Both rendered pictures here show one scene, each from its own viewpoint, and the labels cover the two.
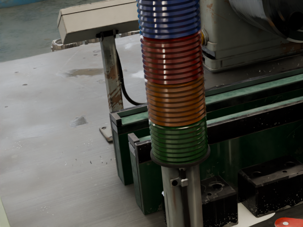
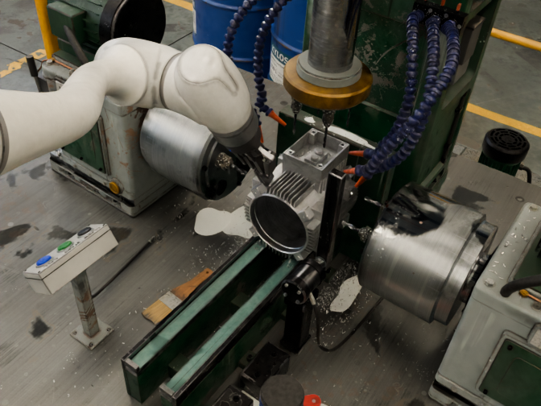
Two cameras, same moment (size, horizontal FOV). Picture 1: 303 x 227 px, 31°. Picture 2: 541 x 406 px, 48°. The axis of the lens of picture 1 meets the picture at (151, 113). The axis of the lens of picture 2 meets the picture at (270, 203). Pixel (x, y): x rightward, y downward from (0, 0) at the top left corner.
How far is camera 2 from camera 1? 72 cm
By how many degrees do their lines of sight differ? 36
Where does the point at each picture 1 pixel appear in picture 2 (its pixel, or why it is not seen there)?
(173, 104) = not seen: outside the picture
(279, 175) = (273, 370)
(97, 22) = (75, 271)
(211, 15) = (126, 171)
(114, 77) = (88, 299)
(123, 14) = (95, 252)
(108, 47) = (81, 279)
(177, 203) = not seen: outside the picture
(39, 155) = (30, 391)
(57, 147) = (43, 374)
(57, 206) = not seen: outside the picture
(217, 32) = (134, 184)
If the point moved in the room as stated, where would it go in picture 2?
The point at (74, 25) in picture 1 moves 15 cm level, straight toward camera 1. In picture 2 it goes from (55, 283) to (98, 334)
